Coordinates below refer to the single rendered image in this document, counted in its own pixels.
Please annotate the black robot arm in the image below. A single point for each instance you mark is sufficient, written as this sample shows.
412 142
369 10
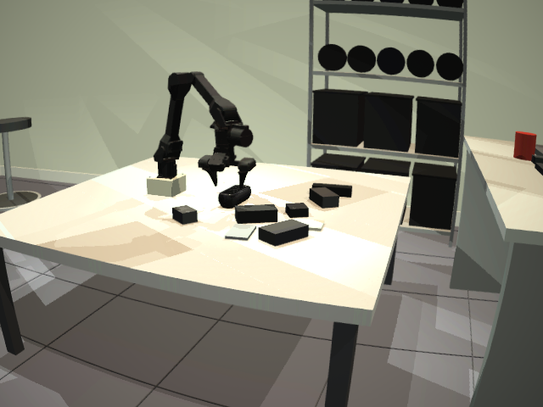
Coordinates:
221 110

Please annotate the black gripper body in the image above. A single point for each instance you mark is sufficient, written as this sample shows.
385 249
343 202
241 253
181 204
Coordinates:
244 164

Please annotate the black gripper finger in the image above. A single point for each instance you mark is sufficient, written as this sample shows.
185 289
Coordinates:
213 175
242 176

